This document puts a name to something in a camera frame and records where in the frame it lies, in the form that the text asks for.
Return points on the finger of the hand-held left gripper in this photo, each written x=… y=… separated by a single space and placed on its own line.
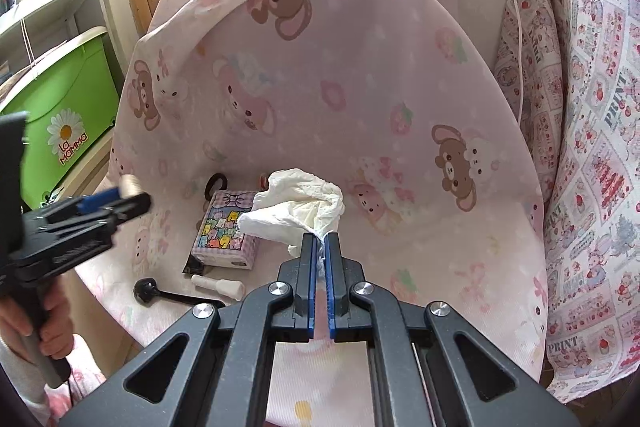
x=132 y=206
x=100 y=202

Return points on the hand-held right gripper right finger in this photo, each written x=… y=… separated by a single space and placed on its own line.
x=330 y=287

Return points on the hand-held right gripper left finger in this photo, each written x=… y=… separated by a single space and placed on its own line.
x=311 y=287

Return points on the white tissue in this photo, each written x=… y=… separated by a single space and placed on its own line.
x=295 y=207

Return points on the person's left forearm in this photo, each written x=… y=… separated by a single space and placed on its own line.
x=20 y=377

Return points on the person's left hand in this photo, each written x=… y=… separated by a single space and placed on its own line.
x=55 y=317

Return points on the small black wrapper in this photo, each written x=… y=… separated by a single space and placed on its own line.
x=192 y=266

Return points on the purple plaid tissue packet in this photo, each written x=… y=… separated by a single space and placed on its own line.
x=220 y=237

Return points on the white plastic tube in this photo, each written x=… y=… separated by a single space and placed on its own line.
x=217 y=285

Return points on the green storage box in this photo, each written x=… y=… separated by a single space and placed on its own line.
x=65 y=92

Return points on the pink bear print sheet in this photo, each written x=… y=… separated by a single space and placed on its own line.
x=360 y=82

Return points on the strawberry print quilt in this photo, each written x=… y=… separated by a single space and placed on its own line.
x=590 y=132

